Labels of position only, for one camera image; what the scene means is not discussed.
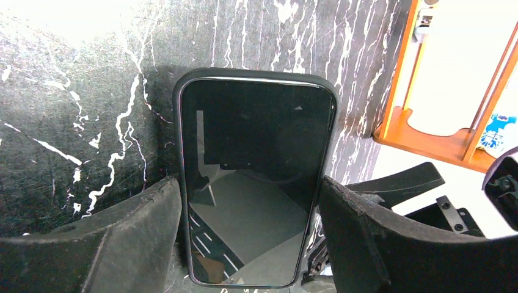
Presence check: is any black phone case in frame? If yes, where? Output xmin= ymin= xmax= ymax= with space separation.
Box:
xmin=172 ymin=67 xmax=341 ymax=290

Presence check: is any orange wooden shelf rack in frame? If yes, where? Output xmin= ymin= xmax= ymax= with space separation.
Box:
xmin=373 ymin=1 xmax=517 ymax=173

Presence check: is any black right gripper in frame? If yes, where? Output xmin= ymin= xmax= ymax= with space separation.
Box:
xmin=346 ymin=162 xmax=485 ymax=237

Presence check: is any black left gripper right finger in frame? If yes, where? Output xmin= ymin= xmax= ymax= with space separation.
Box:
xmin=319 ymin=176 xmax=517 ymax=292

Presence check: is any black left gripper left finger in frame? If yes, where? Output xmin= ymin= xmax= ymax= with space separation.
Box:
xmin=1 ymin=177 xmax=181 ymax=292

